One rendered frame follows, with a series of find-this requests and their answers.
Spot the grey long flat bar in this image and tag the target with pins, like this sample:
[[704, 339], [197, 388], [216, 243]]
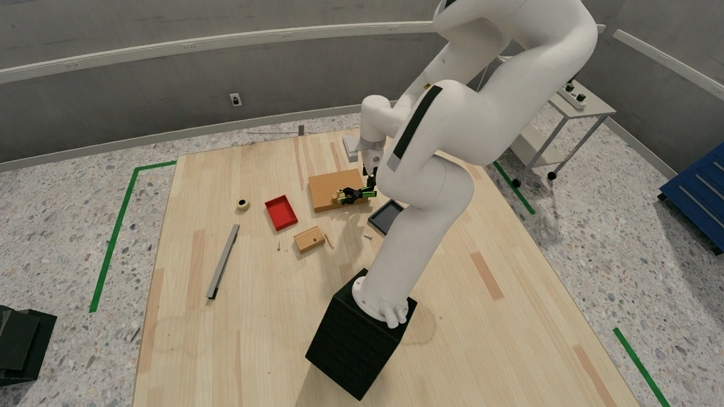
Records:
[[217, 277]]

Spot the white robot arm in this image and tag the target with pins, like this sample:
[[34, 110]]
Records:
[[439, 112]]

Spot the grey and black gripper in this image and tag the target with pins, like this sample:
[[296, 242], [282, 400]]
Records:
[[371, 160]]

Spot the red open tray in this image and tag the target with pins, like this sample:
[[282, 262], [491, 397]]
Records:
[[281, 212]]

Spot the beige hollow cylinder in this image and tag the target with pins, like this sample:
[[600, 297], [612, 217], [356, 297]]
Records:
[[245, 202]]

